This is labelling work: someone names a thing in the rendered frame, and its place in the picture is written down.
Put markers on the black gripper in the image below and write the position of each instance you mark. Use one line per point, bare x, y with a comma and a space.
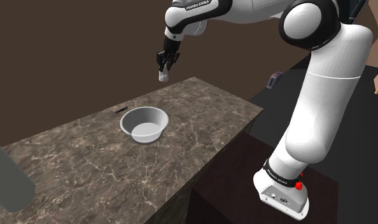
171, 47

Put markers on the small white block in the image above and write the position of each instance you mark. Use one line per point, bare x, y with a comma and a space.
163, 76

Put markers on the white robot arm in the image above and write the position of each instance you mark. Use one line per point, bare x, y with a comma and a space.
328, 93

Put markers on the small black stick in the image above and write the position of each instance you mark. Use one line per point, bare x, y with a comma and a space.
121, 109

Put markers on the white round bowl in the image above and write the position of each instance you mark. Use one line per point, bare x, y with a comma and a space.
145, 130

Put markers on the small blue grey box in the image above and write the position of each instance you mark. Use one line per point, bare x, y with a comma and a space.
273, 80

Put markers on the dark robot stand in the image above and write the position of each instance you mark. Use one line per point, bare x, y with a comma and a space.
235, 180

